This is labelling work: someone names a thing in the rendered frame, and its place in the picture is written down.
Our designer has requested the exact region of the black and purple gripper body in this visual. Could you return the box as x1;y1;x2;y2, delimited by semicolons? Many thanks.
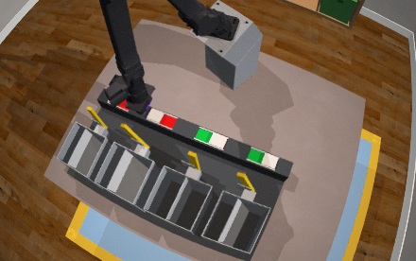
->
125;83;155;114

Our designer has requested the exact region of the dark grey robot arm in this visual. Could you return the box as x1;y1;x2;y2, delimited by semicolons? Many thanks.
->
99;0;239;108

